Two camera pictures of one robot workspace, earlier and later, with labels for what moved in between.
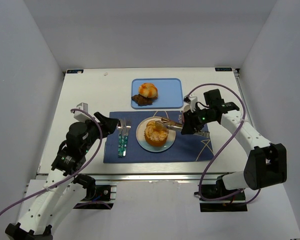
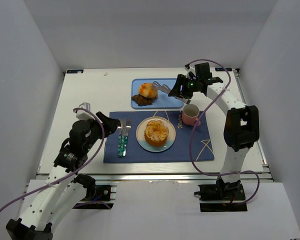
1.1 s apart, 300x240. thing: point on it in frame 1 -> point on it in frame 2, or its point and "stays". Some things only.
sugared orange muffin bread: x=156 y=134 stays
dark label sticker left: x=74 y=71 stays
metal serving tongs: x=170 y=124 -> x=164 y=88
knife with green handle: x=122 y=140 stays
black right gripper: x=188 y=124 -> x=184 y=85
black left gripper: x=100 y=124 stays
